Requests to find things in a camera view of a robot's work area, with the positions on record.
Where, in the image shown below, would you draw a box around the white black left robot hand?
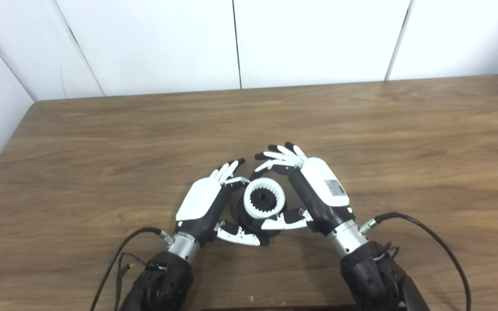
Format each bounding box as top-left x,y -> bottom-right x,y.
175,158 -> 271,248

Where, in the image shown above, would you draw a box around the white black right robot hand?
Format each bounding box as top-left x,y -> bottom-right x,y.
249,142 -> 355,236

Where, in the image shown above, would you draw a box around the white plastic ring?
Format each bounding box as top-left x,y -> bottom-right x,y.
243,178 -> 285,219

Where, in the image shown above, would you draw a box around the round black stepped part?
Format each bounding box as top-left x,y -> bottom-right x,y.
237,189 -> 291,239

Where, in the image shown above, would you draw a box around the thin right arm wires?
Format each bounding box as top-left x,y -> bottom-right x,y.
378,242 -> 401,260

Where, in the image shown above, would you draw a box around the thin arm wires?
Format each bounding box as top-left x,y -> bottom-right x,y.
113,253 -> 148,311
378,242 -> 401,260

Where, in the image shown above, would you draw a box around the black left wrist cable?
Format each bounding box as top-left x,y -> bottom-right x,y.
90,227 -> 175,311

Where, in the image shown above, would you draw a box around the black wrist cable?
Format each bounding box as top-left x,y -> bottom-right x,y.
90,227 -> 175,311
358,212 -> 472,311

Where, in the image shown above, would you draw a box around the thin left arm wires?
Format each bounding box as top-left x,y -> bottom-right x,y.
113,253 -> 148,311

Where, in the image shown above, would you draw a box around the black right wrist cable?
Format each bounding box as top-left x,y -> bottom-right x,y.
358,212 -> 472,311

